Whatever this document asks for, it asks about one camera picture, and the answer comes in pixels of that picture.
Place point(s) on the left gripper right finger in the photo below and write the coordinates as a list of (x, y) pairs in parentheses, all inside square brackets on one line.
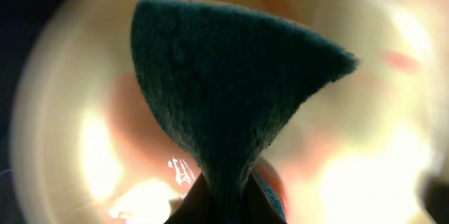
[(257, 208)]

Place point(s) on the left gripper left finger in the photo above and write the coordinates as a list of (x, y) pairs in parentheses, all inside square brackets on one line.
[(196, 207)]

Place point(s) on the yellow plate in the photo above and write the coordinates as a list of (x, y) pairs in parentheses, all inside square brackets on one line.
[(85, 148)]

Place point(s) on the green scouring sponge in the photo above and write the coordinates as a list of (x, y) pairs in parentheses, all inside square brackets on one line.
[(223, 81)]

